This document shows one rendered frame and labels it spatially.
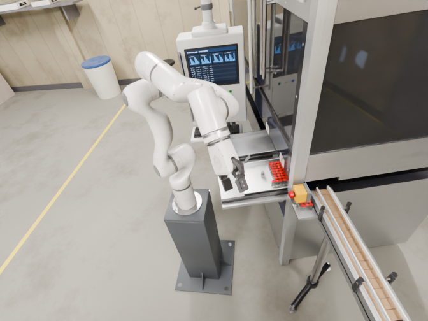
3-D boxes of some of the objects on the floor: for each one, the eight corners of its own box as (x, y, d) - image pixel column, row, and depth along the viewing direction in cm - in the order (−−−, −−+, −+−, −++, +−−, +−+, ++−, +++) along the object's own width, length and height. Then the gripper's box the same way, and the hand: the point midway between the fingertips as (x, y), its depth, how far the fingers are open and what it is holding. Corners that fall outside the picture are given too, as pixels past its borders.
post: (286, 257, 207) (346, -104, 66) (288, 264, 202) (358, -107, 62) (278, 258, 207) (322, -100, 66) (281, 265, 202) (332, -103, 62)
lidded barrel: (127, 86, 508) (114, 54, 464) (116, 99, 469) (102, 65, 425) (104, 88, 517) (89, 56, 473) (92, 100, 478) (74, 67, 434)
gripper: (241, 128, 68) (262, 186, 69) (215, 138, 84) (232, 185, 85) (219, 137, 65) (241, 197, 66) (196, 145, 80) (214, 193, 82)
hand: (235, 187), depth 75 cm, fingers open, 8 cm apart
